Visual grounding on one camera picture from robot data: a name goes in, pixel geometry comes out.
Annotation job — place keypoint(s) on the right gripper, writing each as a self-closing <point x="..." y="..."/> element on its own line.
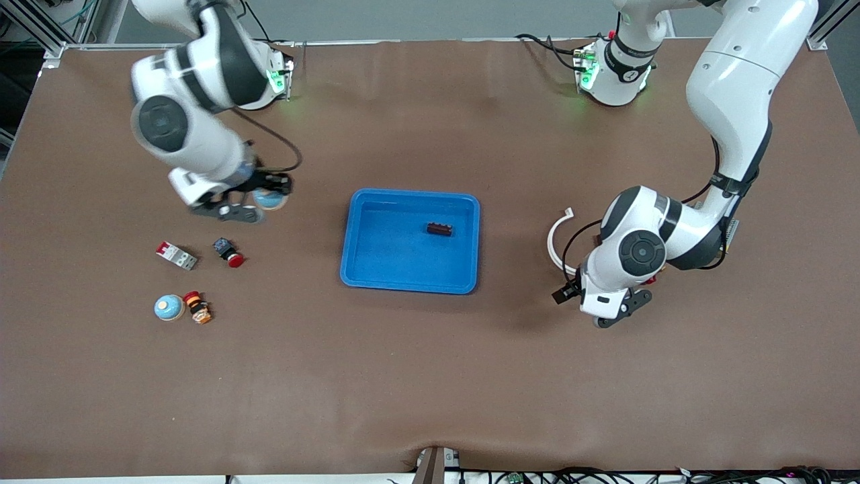
<point x="267" y="181"/>

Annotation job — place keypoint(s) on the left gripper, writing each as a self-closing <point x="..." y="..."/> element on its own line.
<point x="566" y="292"/>

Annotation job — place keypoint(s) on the light blue bell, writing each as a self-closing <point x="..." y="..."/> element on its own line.
<point x="169" y="308"/>
<point x="270" y="200"/>

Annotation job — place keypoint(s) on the dark brown terminal block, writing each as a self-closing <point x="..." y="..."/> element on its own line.
<point x="439" y="230"/>

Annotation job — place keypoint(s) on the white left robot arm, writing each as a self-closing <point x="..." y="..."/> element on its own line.
<point x="739" y="67"/>

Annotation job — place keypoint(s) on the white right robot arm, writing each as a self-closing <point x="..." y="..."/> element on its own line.
<point x="208" y="144"/>

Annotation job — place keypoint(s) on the blue plastic tray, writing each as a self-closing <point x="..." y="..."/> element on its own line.
<point x="390" y="255"/>

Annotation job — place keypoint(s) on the red white circuit breaker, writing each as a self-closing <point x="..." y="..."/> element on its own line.
<point x="176" y="256"/>

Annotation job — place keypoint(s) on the white half-round pipe clamp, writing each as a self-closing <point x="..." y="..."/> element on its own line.
<point x="549" y="242"/>

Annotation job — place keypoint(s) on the red orange buzzer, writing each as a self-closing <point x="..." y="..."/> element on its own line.
<point x="197" y="308"/>

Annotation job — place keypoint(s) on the brown table mat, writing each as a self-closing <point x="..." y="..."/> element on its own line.
<point x="430" y="376"/>

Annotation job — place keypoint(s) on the black switch red pushbutton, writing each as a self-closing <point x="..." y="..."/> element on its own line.
<point x="228" y="253"/>

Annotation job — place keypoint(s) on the metal table edge bracket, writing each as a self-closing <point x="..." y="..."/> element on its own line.
<point x="433" y="467"/>

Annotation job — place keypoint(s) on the aluminium frame profile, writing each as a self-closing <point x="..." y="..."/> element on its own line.
<point x="823" y="30"/>
<point x="47" y="37"/>

